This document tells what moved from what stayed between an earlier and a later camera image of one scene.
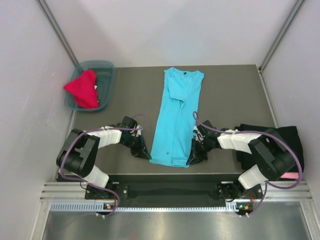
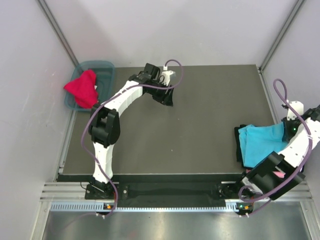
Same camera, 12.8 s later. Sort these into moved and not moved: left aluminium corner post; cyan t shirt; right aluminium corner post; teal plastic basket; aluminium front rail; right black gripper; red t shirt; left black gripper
Moved: right black gripper; left black gripper; cyan t shirt
Not moved: right aluminium corner post; teal plastic basket; left aluminium corner post; aluminium front rail; red t shirt
